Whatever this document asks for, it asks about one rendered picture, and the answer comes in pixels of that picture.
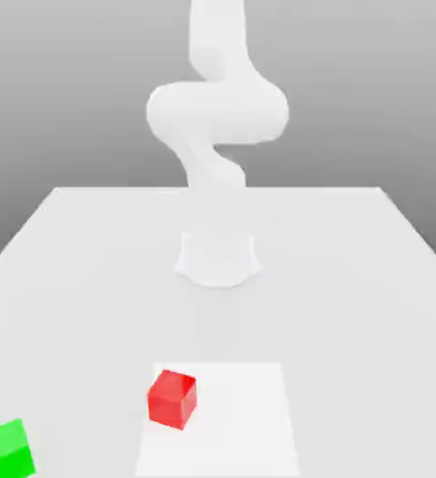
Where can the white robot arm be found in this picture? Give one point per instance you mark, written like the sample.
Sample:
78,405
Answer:
217,112

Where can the small green cube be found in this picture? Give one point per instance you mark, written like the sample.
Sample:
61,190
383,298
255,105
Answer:
6,450

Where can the small red cube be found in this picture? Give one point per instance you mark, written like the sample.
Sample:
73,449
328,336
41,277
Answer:
171,401

